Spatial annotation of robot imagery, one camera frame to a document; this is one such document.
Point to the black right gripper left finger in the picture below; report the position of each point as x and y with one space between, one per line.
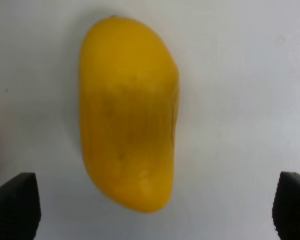
20 208

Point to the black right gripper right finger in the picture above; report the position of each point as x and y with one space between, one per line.
286 206

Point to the yellow mango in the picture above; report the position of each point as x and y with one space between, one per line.
129 91

